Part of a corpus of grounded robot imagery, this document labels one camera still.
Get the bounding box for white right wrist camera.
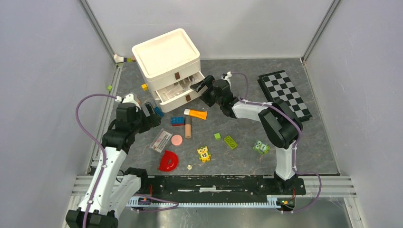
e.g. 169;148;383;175
221;71;232;81

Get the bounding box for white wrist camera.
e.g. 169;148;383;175
221;71;232;81
115;93;142;108

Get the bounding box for yellow owl brick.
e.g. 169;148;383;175
197;146;211;163

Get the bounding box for small lime green cube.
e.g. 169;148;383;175
214;133;221;140

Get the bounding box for white three-drawer organizer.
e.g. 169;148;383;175
132;28;204;113

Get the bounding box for blue red duplo brick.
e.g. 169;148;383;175
171;116;185;126

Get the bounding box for false eyelash case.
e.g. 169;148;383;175
150;129;173;153

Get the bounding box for beige foundation bottle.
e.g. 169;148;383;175
184;116;192;139

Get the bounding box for clear packet white strips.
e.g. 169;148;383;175
164;88;183;97

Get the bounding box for clear plastic bag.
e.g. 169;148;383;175
178;77;196;91

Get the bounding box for lime green flat brick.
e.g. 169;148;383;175
223;135;238;150

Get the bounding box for yellow small cube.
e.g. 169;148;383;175
141;84;149;91

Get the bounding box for white corner block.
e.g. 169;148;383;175
113;54;125;64

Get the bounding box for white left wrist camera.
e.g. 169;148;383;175
115;93;142;108

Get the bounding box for orange cream tube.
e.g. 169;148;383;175
183;109;208;120

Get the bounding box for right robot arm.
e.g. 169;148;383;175
190;75;303;194

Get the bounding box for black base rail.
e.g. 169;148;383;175
138;175;306;203

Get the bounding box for blue flat brick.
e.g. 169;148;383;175
154;107;164;118

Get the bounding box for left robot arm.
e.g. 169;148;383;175
65;101;161;228

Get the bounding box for black grey chessboard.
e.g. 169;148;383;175
257;70;312;122

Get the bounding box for red arch brick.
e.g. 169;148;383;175
158;150;179;172

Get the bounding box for pink round sponge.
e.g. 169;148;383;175
171;134;183;146

